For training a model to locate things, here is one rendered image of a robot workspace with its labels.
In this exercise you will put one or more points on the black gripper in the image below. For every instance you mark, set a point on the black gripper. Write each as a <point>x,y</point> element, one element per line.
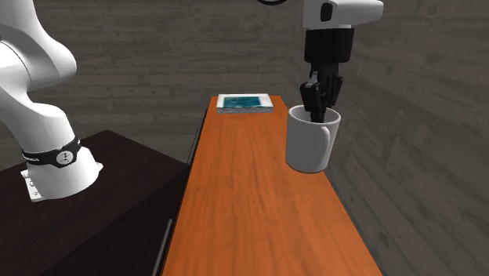
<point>328,44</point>

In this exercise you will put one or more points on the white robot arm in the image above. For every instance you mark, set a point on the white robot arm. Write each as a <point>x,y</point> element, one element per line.
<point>42,114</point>

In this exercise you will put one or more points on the white mug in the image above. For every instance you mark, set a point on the white mug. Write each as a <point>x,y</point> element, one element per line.
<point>305,145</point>

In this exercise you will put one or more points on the white book with teal cover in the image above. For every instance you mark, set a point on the white book with teal cover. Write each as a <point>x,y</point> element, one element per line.
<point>244,102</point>

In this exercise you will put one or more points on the orange wooden sideboard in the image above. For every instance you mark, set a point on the orange wooden sideboard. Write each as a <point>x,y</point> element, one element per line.
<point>248,198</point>

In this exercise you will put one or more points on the dark robot stand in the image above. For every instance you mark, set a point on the dark robot stand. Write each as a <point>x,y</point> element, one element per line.
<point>95,214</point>

